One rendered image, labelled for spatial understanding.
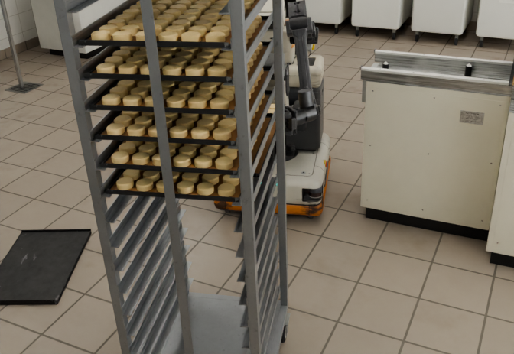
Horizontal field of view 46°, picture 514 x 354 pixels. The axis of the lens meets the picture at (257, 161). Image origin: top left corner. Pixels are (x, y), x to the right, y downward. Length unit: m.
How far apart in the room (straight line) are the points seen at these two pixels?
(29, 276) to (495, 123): 2.44
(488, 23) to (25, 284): 4.90
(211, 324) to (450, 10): 4.62
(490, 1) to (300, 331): 4.40
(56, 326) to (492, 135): 2.25
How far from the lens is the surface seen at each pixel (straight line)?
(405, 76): 3.12
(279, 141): 2.28
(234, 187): 1.75
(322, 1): 6.84
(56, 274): 3.32
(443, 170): 3.28
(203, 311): 2.72
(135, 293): 2.16
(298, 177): 3.38
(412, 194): 3.38
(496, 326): 2.98
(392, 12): 6.64
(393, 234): 3.44
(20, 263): 3.48
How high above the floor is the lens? 1.94
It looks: 28 degrees down
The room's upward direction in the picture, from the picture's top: 3 degrees counter-clockwise
